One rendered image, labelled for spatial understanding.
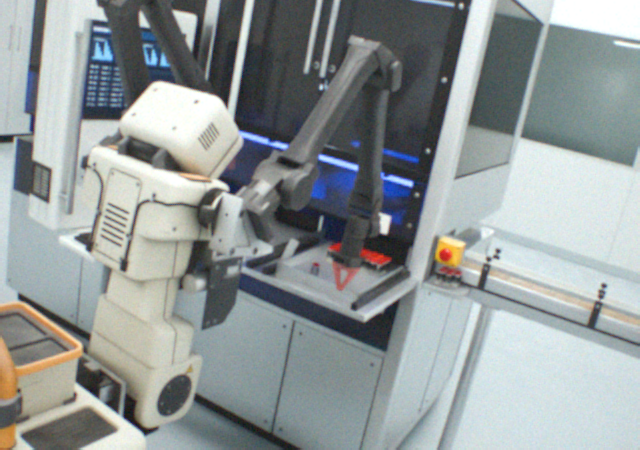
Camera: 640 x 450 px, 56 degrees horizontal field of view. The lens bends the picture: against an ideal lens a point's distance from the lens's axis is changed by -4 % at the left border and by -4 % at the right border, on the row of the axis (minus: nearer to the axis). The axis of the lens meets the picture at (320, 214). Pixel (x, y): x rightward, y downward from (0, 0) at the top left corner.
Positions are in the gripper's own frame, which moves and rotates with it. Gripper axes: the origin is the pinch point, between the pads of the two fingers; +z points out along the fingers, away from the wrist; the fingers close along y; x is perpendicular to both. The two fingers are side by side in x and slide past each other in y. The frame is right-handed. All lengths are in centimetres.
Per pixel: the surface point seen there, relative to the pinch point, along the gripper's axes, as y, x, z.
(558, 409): 183, -65, 60
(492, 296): 47, -33, -4
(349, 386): 45, 4, 41
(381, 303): 8.5, -9.8, 2.0
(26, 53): 31, 190, -43
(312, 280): 0.7, 8.7, 1.0
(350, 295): 0.8, -3.3, 1.2
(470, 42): 23, -10, -76
